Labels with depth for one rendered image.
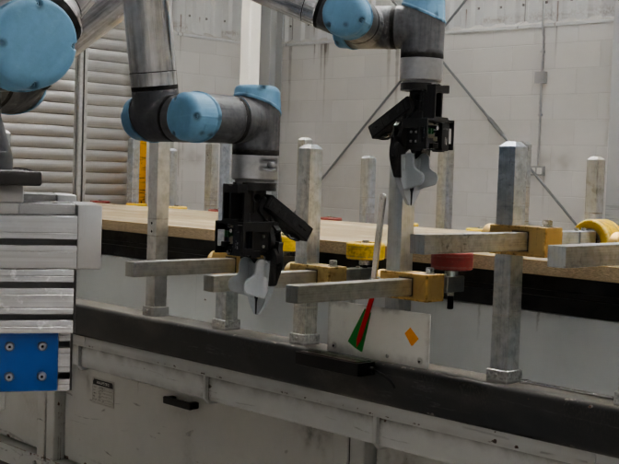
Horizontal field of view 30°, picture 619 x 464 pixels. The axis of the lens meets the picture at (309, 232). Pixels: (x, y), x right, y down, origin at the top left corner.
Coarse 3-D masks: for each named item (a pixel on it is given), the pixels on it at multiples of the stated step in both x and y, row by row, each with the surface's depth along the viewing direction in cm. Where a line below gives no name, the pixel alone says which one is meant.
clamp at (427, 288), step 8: (384, 272) 215; (392, 272) 214; (400, 272) 213; (408, 272) 213; (416, 272) 214; (424, 272) 215; (416, 280) 210; (424, 280) 208; (432, 280) 209; (440, 280) 211; (416, 288) 210; (424, 288) 208; (432, 288) 209; (440, 288) 211; (392, 296) 214; (400, 296) 213; (408, 296) 211; (416, 296) 210; (424, 296) 208; (432, 296) 209; (440, 296) 211
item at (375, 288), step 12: (444, 276) 218; (456, 276) 219; (288, 288) 192; (300, 288) 191; (312, 288) 193; (324, 288) 195; (336, 288) 197; (348, 288) 199; (360, 288) 201; (372, 288) 203; (384, 288) 205; (396, 288) 208; (408, 288) 210; (444, 288) 217; (456, 288) 219; (288, 300) 192; (300, 300) 191; (312, 300) 193; (324, 300) 195; (336, 300) 197
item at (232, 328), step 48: (96, 336) 283; (144, 336) 268; (192, 336) 255; (240, 336) 244; (336, 384) 223; (384, 384) 214; (432, 384) 205; (480, 384) 198; (528, 384) 197; (528, 432) 191; (576, 432) 184
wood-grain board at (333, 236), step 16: (112, 208) 399; (128, 208) 404; (144, 208) 409; (112, 224) 314; (128, 224) 308; (144, 224) 303; (176, 224) 304; (192, 224) 307; (208, 224) 310; (336, 224) 334; (352, 224) 337; (368, 224) 341; (320, 240) 256; (336, 240) 253; (352, 240) 255; (384, 240) 259; (416, 256) 235; (480, 256) 223; (528, 272) 215; (544, 272) 213; (560, 272) 210; (576, 272) 208; (592, 272) 205; (608, 272) 203
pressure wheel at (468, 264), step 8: (432, 256) 219; (440, 256) 217; (448, 256) 217; (456, 256) 216; (464, 256) 217; (472, 256) 218; (432, 264) 219; (440, 264) 217; (448, 264) 217; (456, 264) 216; (464, 264) 217; (472, 264) 219; (448, 272) 219; (456, 272) 219; (448, 296) 220; (448, 304) 220
